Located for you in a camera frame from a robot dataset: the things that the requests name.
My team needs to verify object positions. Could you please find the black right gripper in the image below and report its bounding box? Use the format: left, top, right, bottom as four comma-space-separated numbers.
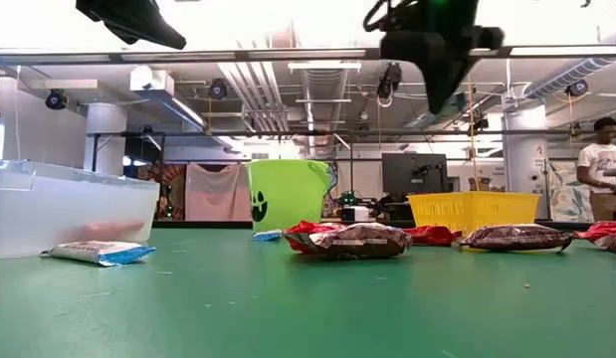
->
380, 24, 506, 115

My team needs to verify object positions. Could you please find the brown PayDay candy bar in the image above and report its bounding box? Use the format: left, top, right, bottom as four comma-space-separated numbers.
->
457, 223, 573, 253
287, 222, 414, 261

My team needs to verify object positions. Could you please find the red KitKat candy wrapper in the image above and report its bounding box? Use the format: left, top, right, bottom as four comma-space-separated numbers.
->
573, 220, 616, 256
283, 220, 348, 255
402, 225, 464, 247

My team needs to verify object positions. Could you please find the green halloween bucket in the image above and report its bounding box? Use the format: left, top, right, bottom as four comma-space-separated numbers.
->
245, 158, 333, 235

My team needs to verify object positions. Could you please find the white blue Hershey's candy bar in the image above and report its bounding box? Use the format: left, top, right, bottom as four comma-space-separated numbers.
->
41, 240, 157, 268
251, 228, 285, 243

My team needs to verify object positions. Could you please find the black computer monitor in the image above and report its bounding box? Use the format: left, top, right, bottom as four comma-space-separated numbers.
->
381, 152, 450, 195

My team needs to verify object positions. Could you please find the white round column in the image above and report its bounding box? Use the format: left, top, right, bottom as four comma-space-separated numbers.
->
502, 104, 550, 220
83, 102, 128, 176

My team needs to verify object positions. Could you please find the yellow plastic basket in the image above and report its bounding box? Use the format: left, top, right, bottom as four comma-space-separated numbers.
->
407, 191, 541, 238

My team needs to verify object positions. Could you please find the white box device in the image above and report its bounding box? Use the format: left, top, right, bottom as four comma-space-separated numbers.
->
340, 205, 372, 223

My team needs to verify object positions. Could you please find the person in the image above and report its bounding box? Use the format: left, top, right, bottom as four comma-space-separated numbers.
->
576, 116, 616, 223

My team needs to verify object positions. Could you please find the pink hanging cloth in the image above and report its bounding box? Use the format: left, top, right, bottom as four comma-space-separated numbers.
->
184, 162, 253, 223

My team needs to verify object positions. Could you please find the clear plastic bin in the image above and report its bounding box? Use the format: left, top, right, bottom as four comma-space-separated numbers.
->
0, 158, 161, 260

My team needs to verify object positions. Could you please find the black ceiling cable reel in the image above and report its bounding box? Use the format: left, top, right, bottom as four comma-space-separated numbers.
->
565, 79, 590, 98
376, 62, 404, 100
208, 78, 230, 100
44, 88, 69, 111

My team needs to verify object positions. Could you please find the grey overhead frame beam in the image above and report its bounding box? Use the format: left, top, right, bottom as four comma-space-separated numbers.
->
0, 44, 616, 67

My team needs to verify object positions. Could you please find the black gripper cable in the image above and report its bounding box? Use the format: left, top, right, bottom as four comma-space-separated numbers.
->
362, 0, 391, 34

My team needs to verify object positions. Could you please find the silver ribbed air duct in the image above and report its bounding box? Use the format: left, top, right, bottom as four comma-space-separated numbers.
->
523, 57, 616, 100

